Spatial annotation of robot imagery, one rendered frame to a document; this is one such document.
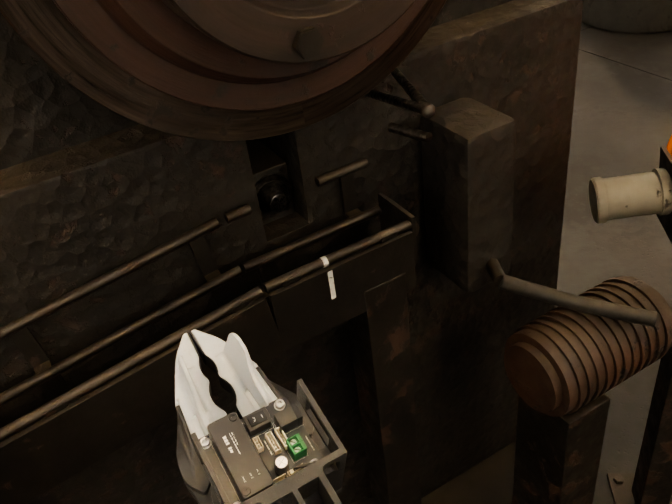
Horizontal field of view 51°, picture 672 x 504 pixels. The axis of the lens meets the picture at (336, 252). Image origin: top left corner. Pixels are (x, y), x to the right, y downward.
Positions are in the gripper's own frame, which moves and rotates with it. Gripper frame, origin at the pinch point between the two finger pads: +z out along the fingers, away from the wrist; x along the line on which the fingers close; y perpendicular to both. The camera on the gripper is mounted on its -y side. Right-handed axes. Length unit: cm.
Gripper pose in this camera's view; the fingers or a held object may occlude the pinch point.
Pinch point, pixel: (197, 352)
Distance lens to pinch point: 51.3
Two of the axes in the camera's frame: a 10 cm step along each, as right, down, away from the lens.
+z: -5.1, -6.9, 5.1
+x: -8.6, 3.8, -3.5
